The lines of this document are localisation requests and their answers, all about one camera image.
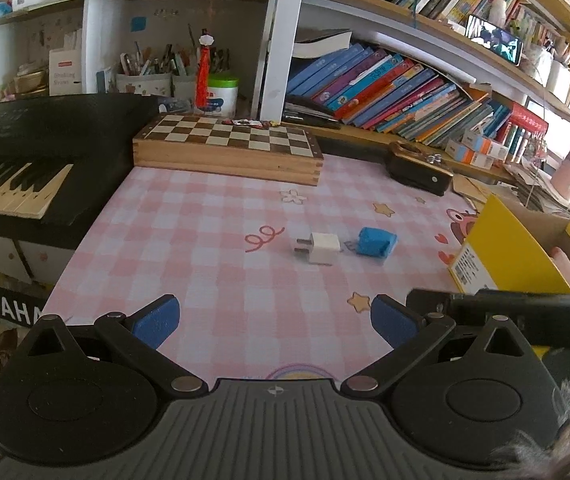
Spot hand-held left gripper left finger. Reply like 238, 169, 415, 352
17, 294, 210, 396

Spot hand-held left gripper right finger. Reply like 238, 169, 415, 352
340, 294, 538, 395

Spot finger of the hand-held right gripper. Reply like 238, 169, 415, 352
405, 287, 481, 319

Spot pink plush toy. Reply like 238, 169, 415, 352
549, 245, 570, 294

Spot blue plastic packet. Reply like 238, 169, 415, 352
345, 227, 397, 260

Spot yellow cardboard box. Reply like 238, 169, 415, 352
448, 194, 570, 296

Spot white charger plug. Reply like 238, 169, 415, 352
292, 232, 342, 267

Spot pink checked desktop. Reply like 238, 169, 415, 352
41, 152, 496, 387

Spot wooden board pieces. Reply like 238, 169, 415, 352
452, 173, 491, 211

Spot stack of papers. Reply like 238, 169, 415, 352
507, 159, 570, 222

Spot brown retro radio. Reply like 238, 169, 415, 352
383, 139, 455, 197

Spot orange white small box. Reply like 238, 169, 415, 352
447, 140, 494, 169
464, 129, 508, 159

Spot wooden chess board box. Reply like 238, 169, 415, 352
132, 113, 325, 187

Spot red book set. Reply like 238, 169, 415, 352
502, 101, 550, 162

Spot row of thin colourful books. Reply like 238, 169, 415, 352
284, 42, 514, 146

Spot black stapler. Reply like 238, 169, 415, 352
283, 102, 342, 129

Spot black electronic keyboard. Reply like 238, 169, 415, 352
0, 93, 161, 251

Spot white tub green lid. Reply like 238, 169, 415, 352
205, 75, 240, 117

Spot patterned pen holder with pens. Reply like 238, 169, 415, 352
114, 42, 198, 104

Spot red tassel ornament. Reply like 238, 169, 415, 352
194, 24, 216, 111

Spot white box red label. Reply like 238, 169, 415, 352
48, 47, 86, 96

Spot smartphone showing video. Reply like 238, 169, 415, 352
466, 13, 524, 65

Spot thick black-cover book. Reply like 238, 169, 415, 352
292, 28, 354, 59

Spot white wooden bookshelf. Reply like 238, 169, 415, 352
0, 0, 570, 187

